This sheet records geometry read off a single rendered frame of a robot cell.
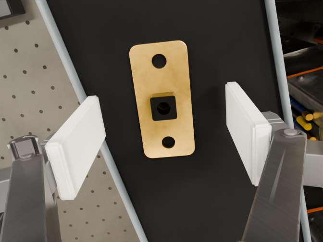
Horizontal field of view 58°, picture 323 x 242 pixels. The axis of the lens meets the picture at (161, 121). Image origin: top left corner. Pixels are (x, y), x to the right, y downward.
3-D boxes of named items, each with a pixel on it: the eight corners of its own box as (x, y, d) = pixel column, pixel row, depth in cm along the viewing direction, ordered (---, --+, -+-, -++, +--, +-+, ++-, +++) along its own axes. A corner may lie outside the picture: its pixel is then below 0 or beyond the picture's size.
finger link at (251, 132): (253, 126, 12) (272, 124, 12) (224, 82, 18) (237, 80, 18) (253, 187, 13) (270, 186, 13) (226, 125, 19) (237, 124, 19)
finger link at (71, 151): (75, 200, 14) (59, 201, 14) (106, 136, 20) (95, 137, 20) (59, 143, 12) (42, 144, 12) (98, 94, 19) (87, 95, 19)
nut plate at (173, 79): (194, 152, 22) (196, 160, 21) (145, 156, 22) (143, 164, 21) (186, 39, 19) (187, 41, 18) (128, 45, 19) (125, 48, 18)
